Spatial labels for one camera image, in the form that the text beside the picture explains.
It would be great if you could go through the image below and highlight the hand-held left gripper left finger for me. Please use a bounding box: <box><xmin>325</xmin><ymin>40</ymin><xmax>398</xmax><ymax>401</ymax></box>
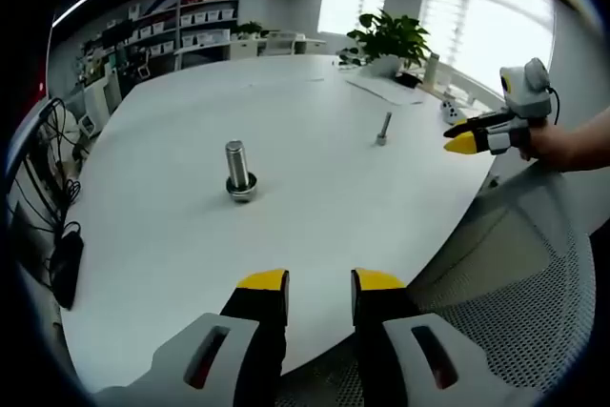
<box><xmin>92</xmin><ymin>268</ymin><xmax>291</xmax><ymax>407</ymax></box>

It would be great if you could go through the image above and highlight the bundle of black cables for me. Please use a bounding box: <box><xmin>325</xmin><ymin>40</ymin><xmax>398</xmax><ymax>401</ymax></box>
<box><xmin>7</xmin><ymin>96</ymin><xmax>85</xmax><ymax>255</ymax></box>

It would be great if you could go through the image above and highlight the thin threaded steel stud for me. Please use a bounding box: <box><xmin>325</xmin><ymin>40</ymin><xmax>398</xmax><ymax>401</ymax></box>
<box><xmin>375</xmin><ymin>112</ymin><xmax>395</xmax><ymax>147</ymax></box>

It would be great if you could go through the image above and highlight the grey mesh office chair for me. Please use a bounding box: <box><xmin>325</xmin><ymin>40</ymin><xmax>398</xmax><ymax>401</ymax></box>
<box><xmin>280</xmin><ymin>158</ymin><xmax>597</xmax><ymax>407</ymax></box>

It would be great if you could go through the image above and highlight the black power adapter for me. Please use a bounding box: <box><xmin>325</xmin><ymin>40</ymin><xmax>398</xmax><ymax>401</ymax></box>
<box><xmin>49</xmin><ymin>230</ymin><xmax>86</xmax><ymax>312</ymax></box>

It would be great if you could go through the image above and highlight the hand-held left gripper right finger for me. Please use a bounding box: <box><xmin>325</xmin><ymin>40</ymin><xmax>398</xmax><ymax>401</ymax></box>
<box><xmin>351</xmin><ymin>267</ymin><xmax>544</xmax><ymax>407</ymax></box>

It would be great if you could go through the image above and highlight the large green potted plant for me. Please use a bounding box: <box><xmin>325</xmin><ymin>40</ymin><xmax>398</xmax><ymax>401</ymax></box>
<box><xmin>346</xmin><ymin>9</ymin><xmax>433</xmax><ymax>70</ymax></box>

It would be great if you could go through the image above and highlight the window with white blinds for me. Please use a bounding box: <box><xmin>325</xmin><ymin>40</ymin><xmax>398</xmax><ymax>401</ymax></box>
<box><xmin>318</xmin><ymin>0</ymin><xmax>557</xmax><ymax>93</ymax></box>

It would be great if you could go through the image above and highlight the thick threaded steel stud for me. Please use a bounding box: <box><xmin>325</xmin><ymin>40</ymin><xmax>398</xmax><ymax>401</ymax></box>
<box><xmin>224</xmin><ymin>139</ymin><xmax>261</xmax><ymax>205</ymax></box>

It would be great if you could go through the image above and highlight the person's right hand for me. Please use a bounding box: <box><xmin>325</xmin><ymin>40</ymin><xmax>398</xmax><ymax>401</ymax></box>
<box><xmin>518</xmin><ymin>119</ymin><xmax>566</xmax><ymax>165</ymax></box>

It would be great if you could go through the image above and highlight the white plant pot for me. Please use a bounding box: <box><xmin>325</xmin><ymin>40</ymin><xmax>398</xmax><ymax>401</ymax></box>
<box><xmin>376</xmin><ymin>54</ymin><xmax>404</xmax><ymax>78</ymax></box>

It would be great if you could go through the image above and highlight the white storage unit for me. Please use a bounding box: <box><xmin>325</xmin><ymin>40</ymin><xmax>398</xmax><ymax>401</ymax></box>
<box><xmin>83</xmin><ymin>75</ymin><xmax>123</xmax><ymax>127</ymax></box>

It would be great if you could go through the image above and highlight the shelf with white bins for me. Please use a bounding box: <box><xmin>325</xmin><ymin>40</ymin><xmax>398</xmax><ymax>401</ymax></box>
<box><xmin>107</xmin><ymin>0</ymin><xmax>239</xmax><ymax>60</ymax></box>

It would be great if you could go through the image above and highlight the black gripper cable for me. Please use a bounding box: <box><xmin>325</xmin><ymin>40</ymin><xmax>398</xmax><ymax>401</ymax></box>
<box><xmin>545</xmin><ymin>85</ymin><xmax>563</xmax><ymax>127</ymax></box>

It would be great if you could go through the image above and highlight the black bag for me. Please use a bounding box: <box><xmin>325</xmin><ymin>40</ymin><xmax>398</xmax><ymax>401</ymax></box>
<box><xmin>395</xmin><ymin>71</ymin><xmax>425</xmax><ymax>89</ymax></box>

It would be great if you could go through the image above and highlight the white low cabinet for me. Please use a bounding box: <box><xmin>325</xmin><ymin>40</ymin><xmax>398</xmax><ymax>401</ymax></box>
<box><xmin>228</xmin><ymin>31</ymin><xmax>330</xmax><ymax>59</ymax></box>

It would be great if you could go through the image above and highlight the white bottle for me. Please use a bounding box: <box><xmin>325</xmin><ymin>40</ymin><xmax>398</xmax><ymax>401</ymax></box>
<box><xmin>423</xmin><ymin>51</ymin><xmax>440</xmax><ymax>89</ymax></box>

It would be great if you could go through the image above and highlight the small green plant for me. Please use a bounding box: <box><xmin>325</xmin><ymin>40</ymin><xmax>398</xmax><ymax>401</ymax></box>
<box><xmin>236</xmin><ymin>20</ymin><xmax>265</xmax><ymax>41</ymax></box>

